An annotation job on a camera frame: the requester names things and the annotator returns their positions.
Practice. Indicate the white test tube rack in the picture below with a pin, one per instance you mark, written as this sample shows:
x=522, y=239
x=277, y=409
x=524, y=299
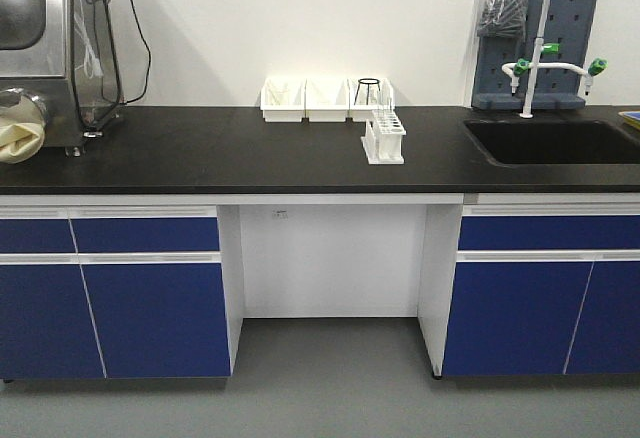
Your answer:
x=383, y=138

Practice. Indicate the white middle storage bin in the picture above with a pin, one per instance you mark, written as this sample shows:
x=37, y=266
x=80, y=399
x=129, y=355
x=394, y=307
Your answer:
x=326, y=99

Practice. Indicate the white storage bin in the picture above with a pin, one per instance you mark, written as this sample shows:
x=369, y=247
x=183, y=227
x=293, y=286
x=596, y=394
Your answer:
x=363, y=113
x=282, y=99
x=326, y=99

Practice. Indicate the white left storage bin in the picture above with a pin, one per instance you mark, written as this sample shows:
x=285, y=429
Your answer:
x=282, y=99

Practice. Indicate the white right storage bin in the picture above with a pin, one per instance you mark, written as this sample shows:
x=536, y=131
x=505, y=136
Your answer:
x=363, y=113

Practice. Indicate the black lab sink basin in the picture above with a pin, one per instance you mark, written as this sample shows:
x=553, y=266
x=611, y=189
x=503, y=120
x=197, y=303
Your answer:
x=554, y=142

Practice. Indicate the blue left cabinet unit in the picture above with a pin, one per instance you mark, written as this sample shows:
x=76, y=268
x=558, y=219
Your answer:
x=120, y=293

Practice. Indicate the blue cabinet unit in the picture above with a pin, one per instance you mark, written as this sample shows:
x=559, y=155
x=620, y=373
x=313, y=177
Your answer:
x=543, y=293
x=120, y=293

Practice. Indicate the blue right cabinet unit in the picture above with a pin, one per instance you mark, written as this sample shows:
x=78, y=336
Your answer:
x=543, y=293

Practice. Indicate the bag of black pegs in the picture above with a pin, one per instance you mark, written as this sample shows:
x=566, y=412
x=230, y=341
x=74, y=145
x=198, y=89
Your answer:
x=505, y=3

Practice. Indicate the stainless steel glove box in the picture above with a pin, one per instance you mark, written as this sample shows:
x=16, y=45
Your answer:
x=58, y=60

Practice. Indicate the white gooseneck lab faucet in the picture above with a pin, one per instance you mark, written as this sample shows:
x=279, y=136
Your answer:
x=515, y=69

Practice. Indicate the cream rubber glove sleeve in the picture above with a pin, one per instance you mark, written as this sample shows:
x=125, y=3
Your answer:
x=24, y=117

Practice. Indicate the blue tray with yellow rim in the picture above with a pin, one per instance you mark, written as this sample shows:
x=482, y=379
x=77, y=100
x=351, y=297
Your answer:
x=632, y=118

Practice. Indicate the black wire tripod stand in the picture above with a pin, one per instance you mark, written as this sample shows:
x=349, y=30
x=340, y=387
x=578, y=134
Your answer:
x=368, y=91

